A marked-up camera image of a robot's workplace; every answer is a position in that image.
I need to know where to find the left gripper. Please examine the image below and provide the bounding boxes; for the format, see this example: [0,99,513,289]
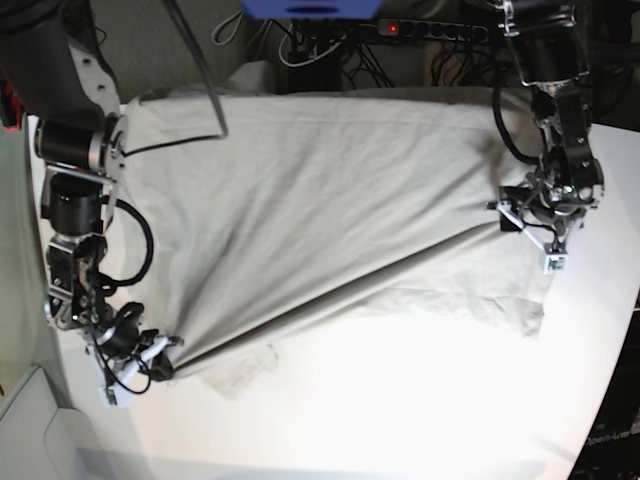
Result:
[487,182,600,255]

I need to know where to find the red and blue tools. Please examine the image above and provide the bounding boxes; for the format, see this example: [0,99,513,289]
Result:
[0,79,24,132]

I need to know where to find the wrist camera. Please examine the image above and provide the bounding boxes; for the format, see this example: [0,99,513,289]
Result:
[99,385,133,408]
[543,253,568,275]

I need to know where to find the blue box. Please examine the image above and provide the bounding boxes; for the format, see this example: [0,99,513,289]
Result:
[241,0,382,19]

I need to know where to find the white plastic bin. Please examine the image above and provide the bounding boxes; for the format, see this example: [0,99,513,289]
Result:
[0,364,126,480]

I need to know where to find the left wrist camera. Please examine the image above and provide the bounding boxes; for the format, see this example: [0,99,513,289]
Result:
[543,253,568,275]

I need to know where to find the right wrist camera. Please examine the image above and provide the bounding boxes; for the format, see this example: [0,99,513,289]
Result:
[99,385,133,408]

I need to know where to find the white t-shirt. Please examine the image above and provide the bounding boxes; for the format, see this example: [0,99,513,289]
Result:
[121,87,550,379]

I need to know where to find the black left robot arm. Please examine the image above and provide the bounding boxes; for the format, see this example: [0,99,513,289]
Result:
[488,1,605,272]

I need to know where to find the white power strip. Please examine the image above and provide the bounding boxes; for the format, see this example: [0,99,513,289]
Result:
[377,19,489,44]

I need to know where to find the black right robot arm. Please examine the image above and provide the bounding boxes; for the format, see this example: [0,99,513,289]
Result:
[1,1,181,407]

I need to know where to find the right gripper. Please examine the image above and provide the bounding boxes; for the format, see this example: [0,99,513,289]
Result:
[83,323,183,395]

